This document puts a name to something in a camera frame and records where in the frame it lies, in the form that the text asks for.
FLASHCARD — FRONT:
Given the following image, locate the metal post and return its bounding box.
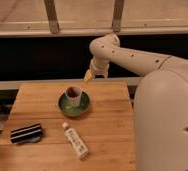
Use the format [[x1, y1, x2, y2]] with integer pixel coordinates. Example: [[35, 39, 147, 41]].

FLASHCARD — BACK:
[[44, 0, 59, 34], [112, 0, 124, 32]]

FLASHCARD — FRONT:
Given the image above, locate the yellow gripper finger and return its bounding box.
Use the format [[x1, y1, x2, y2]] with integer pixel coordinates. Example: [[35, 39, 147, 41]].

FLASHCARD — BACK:
[[84, 70, 92, 82]]

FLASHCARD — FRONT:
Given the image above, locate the green round plate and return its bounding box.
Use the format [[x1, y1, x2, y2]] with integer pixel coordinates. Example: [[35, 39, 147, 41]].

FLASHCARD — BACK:
[[57, 92, 90, 117]]

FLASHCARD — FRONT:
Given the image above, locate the left metal post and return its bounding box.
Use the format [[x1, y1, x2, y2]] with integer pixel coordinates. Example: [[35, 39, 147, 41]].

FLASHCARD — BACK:
[[44, 0, 59, 34]]

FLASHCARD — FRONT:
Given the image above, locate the black white striped object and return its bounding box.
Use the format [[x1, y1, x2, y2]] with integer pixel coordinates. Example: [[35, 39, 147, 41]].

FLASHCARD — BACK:
[[10, 123, 43, 144]]

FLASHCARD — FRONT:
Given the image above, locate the right metal post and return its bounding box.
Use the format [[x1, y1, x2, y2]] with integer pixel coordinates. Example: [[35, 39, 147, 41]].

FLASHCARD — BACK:
[[112, 0, 124, 32]]

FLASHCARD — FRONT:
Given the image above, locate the white and brown cup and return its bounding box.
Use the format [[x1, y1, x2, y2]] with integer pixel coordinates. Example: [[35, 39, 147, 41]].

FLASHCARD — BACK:
[[65, 87, 82, 107]]

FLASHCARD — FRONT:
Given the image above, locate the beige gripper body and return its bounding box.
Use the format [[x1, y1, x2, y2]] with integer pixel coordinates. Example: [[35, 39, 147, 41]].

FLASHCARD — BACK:
[[90, 58, 109, 78]]

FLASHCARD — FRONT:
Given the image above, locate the white labelled bottle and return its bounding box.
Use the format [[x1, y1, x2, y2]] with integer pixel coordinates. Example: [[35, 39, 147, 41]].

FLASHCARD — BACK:
[[62, 122, 89, 160]]

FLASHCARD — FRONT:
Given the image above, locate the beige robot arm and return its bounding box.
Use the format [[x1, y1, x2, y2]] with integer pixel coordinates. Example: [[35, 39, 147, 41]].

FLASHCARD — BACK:
[[84, 34, 188, 171]]

